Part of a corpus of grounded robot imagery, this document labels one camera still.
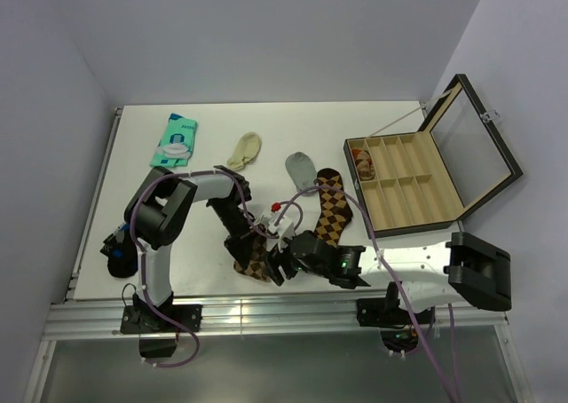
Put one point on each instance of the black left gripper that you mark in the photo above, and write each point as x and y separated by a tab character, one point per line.
240	246

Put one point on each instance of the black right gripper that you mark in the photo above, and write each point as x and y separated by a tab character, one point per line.
273	262

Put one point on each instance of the tan brown argyle sock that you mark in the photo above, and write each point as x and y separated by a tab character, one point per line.
255	269

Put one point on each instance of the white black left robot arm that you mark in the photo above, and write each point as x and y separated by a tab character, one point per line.
157	214

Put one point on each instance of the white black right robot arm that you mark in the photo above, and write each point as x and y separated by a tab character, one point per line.
465	268

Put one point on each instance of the dark brown argyle sock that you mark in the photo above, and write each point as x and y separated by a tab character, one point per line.
335	212

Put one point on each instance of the cream ankle sock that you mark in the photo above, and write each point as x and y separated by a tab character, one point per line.
245	152

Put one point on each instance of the grey ankle sock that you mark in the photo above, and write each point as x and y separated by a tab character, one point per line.
301	170

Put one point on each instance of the green patterned sock pair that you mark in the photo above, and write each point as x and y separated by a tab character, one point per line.
176	145

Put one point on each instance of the rolled orange argyle sock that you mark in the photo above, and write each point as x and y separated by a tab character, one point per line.
363	163

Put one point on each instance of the black blue sock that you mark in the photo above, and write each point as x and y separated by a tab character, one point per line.
120	252

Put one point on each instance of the black compartment box with lid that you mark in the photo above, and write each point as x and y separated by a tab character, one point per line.
426	180

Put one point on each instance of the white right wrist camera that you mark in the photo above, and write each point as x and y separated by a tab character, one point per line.
284	231

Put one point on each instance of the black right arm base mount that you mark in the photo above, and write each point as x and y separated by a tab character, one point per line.
382	312

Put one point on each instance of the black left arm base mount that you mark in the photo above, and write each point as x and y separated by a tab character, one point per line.
136	321

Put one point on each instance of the aluminium frame rail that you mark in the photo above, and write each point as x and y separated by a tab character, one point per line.
258	344

